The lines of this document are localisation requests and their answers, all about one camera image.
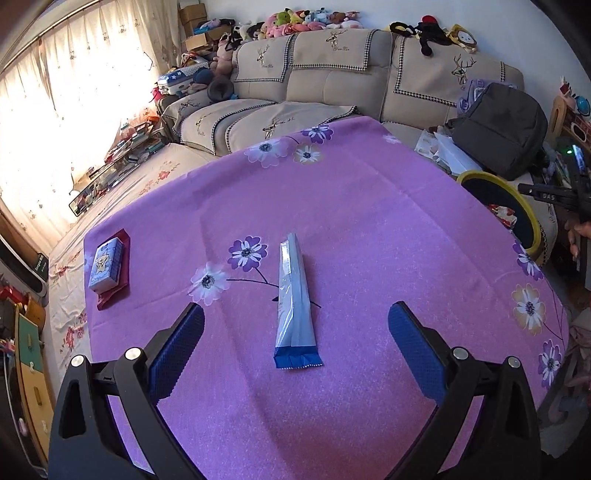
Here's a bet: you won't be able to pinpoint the pile of books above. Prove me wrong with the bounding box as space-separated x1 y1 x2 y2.
104 115 164 162

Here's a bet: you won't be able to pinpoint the large pink plush toy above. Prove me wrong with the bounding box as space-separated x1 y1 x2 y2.
210 39 234 75

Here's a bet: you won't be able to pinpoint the blue silver wrapper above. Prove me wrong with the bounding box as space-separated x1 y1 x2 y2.
273 232 323 370

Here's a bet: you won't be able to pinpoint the beige sofa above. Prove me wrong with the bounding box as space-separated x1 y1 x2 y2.
159 28 555 268

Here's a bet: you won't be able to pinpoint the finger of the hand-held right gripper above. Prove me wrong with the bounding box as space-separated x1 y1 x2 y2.
517 182 580 206

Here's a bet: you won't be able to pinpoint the cream sheer curtain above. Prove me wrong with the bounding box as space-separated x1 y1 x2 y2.
0 0 185 232

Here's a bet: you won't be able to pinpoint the yellow rimmed blue bin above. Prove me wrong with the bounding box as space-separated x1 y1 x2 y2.
457 170 542 267

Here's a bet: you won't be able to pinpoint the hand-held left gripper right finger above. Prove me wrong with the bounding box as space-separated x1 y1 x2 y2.
388 301 542 480

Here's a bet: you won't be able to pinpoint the cardboard box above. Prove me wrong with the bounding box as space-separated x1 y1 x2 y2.
178 2 208 33
185 28 222 51

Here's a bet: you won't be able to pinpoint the dark red pouch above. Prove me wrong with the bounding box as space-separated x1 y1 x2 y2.
95 228 132 311

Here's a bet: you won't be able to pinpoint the star patterned suitcase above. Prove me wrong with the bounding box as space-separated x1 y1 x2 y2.
156 65 215 97

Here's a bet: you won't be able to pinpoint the purple floral tablecloth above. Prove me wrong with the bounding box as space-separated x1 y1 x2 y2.
83 115 571 480

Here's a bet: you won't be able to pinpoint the white papers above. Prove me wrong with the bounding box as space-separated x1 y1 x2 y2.
414 129 483 178

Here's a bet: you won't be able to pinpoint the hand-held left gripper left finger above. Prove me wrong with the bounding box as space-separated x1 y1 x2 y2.
47 302 206 480

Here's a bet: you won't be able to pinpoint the black plush monkey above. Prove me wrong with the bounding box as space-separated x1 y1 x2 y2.
413 15 453 58

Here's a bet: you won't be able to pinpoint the row of plush toys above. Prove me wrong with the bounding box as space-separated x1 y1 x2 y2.
231 7 363 40

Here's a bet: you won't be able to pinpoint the blue tissue pack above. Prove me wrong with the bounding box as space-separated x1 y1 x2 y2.
89 237 124 292

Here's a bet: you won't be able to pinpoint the purple cloth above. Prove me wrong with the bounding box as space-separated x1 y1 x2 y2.
457 78 490 116

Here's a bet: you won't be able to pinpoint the long mirror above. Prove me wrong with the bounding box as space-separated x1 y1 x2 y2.
68 138 167 217

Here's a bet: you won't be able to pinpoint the wooden shelf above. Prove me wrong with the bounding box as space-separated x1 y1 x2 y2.
549 92 591 185

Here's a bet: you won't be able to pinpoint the grey backpack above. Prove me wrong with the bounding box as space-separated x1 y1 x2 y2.
445 82 548 182

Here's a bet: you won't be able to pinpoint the red snack packet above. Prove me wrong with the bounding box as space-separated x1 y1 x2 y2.
488 203 517 229

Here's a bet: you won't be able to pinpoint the dark round hat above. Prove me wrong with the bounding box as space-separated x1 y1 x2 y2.
207 76 232 102

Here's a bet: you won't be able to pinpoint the person's right hand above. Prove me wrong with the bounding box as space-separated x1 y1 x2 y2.
566 220 591 264

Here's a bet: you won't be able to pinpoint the green wooden board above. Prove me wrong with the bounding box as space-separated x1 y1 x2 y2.
14 305 52 462

